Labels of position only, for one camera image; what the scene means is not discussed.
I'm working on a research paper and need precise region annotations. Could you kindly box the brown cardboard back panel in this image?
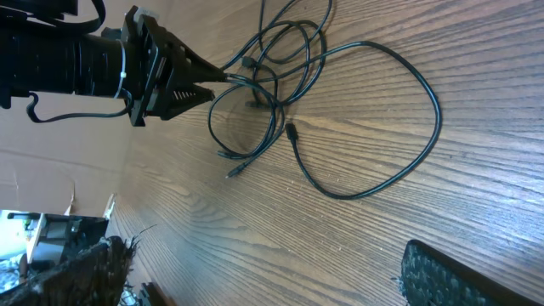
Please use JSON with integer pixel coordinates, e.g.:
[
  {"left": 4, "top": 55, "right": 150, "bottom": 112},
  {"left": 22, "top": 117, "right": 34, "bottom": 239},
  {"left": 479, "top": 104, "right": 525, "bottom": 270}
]
[{"left": 0, "top": 0, "right": 171, "bottom": 218}]

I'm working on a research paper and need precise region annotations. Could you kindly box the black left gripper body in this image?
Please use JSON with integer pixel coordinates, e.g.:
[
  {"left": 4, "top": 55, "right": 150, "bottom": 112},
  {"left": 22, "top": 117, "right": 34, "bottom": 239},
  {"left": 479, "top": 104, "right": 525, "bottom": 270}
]
[{"left": 122, "top": 6, "right": 170, "bottom": 127}]

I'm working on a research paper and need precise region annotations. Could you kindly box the cluttered shelf in background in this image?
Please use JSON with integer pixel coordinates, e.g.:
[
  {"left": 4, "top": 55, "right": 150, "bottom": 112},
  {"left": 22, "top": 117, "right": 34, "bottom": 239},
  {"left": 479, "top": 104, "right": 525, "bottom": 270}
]
[{"left": 0, "top": 209, "right": 110, "bottom": 294}]

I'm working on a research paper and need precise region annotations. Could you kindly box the black usb cable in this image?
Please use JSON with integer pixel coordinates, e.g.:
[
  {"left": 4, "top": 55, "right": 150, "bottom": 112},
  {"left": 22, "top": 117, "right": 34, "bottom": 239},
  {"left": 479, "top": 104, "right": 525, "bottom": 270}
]
[{"left": 207, "top": 0, "right": 443, "bottom": 201}]

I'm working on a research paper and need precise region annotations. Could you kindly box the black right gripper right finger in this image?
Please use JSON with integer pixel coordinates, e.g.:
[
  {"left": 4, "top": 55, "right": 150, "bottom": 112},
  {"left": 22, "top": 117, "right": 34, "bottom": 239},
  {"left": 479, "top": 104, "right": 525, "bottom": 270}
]
[{"left": 396, "top": 240, "right": 539, "bottom": 306}]

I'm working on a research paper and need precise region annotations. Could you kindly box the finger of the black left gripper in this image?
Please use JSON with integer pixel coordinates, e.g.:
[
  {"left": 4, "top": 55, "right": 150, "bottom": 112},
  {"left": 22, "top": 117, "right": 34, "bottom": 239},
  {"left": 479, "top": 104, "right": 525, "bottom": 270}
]
[
  {"left": 159, "top": 26, "right": 226, "bottom": 83},
  {"left": 161, "top": 84, "right": 215, "bottom": 120}
]

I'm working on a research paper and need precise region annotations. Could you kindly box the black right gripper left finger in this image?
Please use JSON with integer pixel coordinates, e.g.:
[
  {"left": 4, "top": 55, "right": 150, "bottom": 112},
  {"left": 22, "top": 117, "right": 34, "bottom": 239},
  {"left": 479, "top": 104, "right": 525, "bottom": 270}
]
[{"left": 1, "top": 235, "right": 138, "bottom": 306}]

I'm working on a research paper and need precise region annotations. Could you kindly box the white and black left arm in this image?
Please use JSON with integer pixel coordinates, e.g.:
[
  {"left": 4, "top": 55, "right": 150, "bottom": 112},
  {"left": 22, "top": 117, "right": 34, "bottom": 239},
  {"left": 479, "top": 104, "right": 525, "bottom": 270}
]
[{"left": 1, "top": 1, "right": 226, "bottom": 127}]

